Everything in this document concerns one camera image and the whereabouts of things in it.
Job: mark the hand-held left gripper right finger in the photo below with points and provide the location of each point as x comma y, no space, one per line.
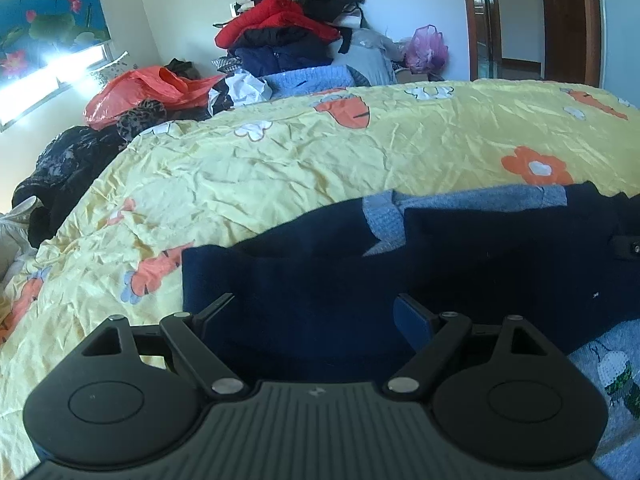
412,320

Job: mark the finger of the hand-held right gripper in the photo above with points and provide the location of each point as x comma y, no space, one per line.
629,246

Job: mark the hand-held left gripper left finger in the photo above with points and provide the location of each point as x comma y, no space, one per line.
216,311

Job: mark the navy and blue knit sweater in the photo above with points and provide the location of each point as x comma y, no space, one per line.
325,290

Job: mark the yellow carrot print blanket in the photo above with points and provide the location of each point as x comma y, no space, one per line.
300,170

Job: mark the dark floral cloth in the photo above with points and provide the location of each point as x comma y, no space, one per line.
65,170

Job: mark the leopard print cloth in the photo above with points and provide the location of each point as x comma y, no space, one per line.
140,117

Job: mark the white crumpled cloth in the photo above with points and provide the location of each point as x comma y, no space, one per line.
245,90

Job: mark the orange plastic bag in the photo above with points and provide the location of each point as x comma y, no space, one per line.
135,92

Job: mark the brown wooden door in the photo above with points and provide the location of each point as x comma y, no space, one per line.
567,20

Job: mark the cardboard box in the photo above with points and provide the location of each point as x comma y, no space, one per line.
411,76

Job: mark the small black cloth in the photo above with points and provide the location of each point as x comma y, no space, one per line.
181,69

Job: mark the checkered cloth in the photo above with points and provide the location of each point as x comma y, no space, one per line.
226,64

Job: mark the light blue knit garment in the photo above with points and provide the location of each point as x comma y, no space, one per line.
310,80

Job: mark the grey garment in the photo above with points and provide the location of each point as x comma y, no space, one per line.
367,57

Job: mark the pink plastic bag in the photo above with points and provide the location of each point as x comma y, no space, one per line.
425,49

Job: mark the window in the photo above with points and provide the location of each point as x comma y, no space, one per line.
50,80

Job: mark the red jacket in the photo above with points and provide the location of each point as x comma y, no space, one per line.
270,17

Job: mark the brown wooden door frame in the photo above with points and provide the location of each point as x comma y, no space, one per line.
482,15

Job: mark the lotus wall poster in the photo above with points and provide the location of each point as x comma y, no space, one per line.
45,15

